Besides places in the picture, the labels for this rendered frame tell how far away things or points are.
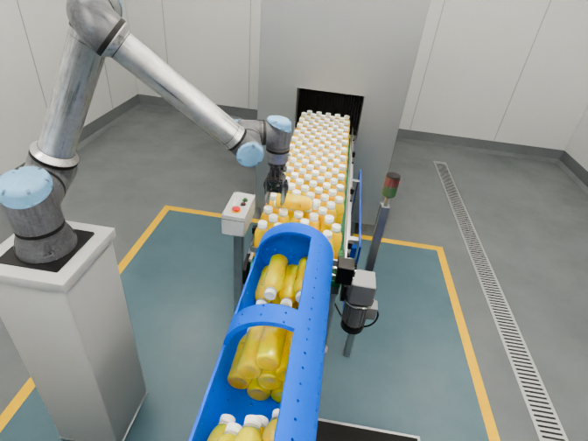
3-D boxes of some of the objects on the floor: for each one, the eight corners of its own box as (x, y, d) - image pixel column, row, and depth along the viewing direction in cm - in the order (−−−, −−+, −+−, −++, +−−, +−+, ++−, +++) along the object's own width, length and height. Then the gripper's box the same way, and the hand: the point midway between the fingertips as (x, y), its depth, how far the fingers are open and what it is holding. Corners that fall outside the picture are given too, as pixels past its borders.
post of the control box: (234, 360, 230) (233, 224, 173) (235, 355, 233) (235, 220, 177) (240, 362, 230) (241, 226, 173) (241, 356, 233) (244, 220, 176)
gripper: (259, 164, 146) (257, 211, 158) (290, 168, 145) (286, 215, 157) (263, 155, 153) (262, 200, 165) (293, 158, 152) (289, 205, 164)
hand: (275, 201), depth 163 cm, fingers open, 5 cm apart
